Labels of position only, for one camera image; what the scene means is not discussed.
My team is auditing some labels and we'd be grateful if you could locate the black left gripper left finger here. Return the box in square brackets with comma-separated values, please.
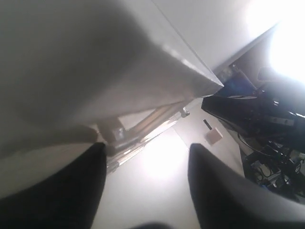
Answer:
[0, 143, 107, 229]

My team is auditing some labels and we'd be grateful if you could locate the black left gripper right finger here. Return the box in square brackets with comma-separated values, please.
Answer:
[188, 144, 305, 229]

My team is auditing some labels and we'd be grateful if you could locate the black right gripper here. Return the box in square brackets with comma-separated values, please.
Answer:
[202, 81, 305, 143]

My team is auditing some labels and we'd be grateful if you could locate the clear drawer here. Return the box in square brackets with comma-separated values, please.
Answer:
[96, 102, 189, 174]

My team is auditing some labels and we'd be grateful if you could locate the white plastic drawer cabinet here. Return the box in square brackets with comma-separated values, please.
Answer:
[0, 0, 285, 157]

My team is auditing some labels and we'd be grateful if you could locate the small beige box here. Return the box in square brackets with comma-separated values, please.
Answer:
[205, 128, 223, 145]

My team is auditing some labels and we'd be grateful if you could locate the small black stick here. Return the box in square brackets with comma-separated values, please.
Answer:
[203, 119, 212, 130]

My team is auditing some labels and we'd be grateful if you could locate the cluttered dark equipment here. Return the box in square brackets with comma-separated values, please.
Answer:
[237, 134, 305, 204]

